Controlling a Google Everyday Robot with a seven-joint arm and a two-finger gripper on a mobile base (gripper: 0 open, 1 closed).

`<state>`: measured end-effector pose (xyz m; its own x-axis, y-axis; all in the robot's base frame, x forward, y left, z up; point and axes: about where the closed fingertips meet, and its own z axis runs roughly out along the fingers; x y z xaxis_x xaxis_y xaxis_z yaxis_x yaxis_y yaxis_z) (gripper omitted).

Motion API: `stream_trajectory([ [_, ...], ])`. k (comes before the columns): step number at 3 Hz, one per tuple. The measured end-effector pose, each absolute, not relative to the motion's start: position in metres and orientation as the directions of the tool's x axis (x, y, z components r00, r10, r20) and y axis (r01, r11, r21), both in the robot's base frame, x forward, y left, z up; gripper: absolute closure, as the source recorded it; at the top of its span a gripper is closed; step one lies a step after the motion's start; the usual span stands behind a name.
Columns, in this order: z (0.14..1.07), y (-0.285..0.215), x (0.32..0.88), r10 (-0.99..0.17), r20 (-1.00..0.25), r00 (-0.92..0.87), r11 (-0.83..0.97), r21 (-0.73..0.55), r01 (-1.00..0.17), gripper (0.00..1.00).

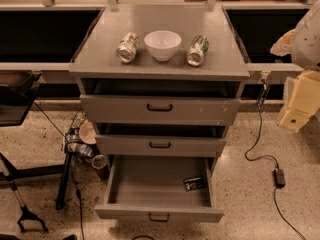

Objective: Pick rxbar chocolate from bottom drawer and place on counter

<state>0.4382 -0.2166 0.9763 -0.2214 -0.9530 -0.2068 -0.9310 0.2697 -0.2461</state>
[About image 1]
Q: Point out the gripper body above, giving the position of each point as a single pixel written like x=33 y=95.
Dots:
x=307 y=43

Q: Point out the dark rxbar chocolate bar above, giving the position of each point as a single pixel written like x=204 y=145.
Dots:
x=194 y=183

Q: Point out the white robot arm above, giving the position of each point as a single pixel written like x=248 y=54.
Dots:
x=303 y=42

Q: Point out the grey drawer cabinet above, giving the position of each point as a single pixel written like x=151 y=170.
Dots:
x=99 y=72

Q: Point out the grey bottom drawer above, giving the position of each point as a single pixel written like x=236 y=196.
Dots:
x=152 y=189

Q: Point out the grey drawer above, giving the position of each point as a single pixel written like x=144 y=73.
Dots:
x=159 y=146
x=160 y=110
x=152 y=189

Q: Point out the grey top drawer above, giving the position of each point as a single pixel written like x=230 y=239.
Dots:
x=160 y=110

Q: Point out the grey middle drawer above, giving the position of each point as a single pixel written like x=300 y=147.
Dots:
x=159 y=146

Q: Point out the black power adapter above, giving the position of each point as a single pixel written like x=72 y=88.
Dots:
x=279 y=178

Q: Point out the right green soda can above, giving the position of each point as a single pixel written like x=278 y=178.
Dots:
x=197 y=51

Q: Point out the green soda can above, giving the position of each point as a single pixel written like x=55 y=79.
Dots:
x=127 y=49
x=197 y=51

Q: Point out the white bowl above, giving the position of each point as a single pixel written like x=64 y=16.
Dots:
x=162 y=45

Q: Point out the left green soda can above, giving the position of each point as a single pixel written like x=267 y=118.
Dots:
x=127 y=49

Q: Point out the clear plastic cup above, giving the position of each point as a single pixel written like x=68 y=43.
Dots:
x=99 y=162

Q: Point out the small bowl on floor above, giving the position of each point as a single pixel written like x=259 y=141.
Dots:
x=87 y=133

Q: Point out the crumpled snack bag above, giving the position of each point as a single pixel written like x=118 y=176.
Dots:
x=72 y=141

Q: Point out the black stand leg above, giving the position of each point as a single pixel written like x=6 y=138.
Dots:
x=63 y=182

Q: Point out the black tray on stand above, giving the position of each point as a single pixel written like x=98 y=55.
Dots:
x=18 y=91

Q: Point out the metal tripod leg with clamp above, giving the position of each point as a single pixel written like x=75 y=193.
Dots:
x=26 y=213

